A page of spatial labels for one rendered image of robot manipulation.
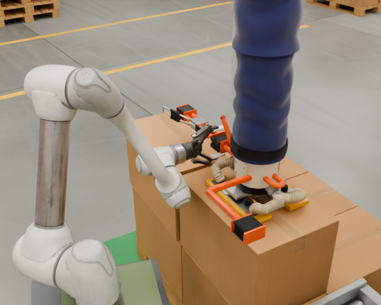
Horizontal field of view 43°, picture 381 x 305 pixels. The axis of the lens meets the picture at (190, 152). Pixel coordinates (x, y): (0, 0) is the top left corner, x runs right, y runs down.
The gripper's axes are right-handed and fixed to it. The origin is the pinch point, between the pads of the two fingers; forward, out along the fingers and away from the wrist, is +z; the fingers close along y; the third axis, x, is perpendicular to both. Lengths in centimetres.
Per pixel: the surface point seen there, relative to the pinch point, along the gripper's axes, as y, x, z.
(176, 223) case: 43.3, -7.1, -20.3
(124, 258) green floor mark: 109, -66, -28
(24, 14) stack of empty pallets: 96, -655, 49
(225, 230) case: 18.1, 34.8, -20.1
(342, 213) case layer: 54, 18, 66
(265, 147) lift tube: -15.5, 36.0, -4.4
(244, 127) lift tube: -22.2, 29.1, -9.9
